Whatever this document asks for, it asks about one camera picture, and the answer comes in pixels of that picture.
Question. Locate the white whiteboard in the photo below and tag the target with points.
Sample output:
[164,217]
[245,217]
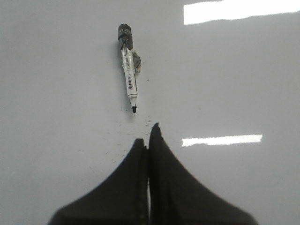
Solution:
[220,77]

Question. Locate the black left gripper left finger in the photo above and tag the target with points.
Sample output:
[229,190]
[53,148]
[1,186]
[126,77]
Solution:
[121,199]

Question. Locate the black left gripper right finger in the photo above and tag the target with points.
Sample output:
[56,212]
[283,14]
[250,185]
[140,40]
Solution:
[178,198]

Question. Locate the white whiteboard marker black cap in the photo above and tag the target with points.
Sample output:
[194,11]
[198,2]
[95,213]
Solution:
[131,63]

